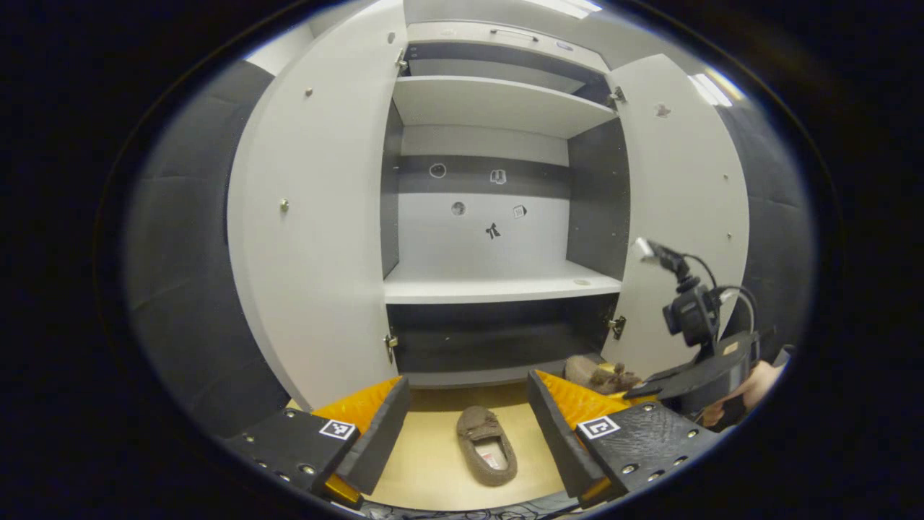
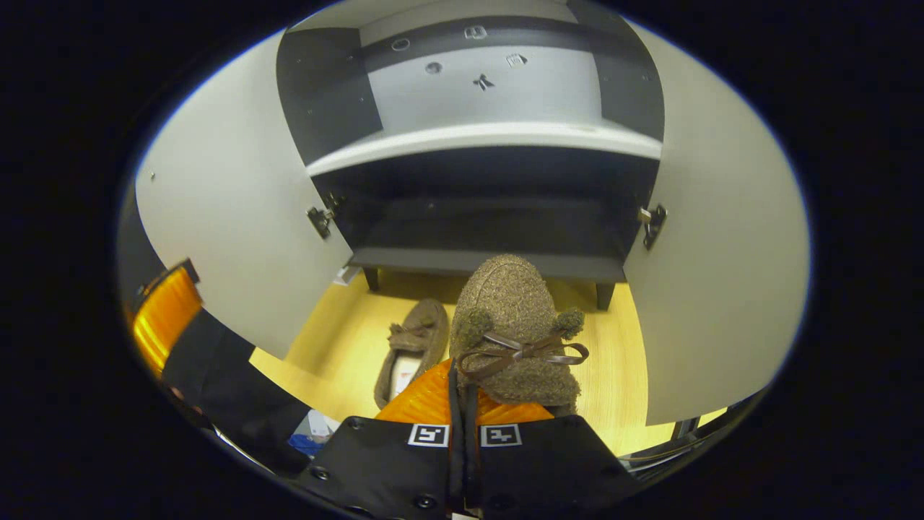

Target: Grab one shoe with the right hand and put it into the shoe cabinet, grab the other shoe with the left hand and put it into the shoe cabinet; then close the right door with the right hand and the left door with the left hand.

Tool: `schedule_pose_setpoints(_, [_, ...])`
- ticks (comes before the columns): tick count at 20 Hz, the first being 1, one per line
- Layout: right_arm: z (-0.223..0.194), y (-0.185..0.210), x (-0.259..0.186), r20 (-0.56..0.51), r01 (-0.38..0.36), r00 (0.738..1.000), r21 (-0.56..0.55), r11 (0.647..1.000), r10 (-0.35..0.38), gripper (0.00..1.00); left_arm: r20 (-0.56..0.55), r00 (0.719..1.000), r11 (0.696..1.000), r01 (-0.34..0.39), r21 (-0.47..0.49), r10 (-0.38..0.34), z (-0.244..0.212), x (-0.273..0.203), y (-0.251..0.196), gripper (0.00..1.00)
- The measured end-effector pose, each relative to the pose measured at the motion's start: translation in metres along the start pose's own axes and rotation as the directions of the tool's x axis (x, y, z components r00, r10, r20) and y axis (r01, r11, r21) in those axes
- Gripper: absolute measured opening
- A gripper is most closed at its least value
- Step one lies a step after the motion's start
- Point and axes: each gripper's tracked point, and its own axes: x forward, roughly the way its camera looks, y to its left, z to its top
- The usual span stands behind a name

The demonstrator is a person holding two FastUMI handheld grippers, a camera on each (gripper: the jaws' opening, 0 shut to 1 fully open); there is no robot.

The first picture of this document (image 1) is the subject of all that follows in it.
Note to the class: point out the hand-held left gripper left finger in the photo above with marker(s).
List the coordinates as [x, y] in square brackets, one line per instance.
[379, 433]

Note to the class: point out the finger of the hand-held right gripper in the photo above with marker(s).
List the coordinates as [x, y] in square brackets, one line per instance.
[653, 388]

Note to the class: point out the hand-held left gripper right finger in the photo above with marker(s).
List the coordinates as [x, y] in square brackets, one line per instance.
[552, 433]

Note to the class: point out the brown fuzzy shoe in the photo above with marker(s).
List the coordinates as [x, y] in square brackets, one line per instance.
[592, 374]
[485, 448]

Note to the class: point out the white cabinet door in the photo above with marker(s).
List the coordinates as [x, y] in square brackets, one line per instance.
[678, 180]
[317, 217]

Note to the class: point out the metal door hinge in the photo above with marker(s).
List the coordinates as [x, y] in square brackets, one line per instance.
[616, 94]
[401, 61]
[617, 326]
[390, 345]

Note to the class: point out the white cabinet drawer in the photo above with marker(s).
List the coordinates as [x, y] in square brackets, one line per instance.
[462, 32]

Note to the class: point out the small ceiling light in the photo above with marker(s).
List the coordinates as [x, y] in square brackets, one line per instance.
[711, 88]

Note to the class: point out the black backdrop cloth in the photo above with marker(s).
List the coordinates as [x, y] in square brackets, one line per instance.
[188, 253]

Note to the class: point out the long ceiling light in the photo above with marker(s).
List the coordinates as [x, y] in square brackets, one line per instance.
[567, 6]

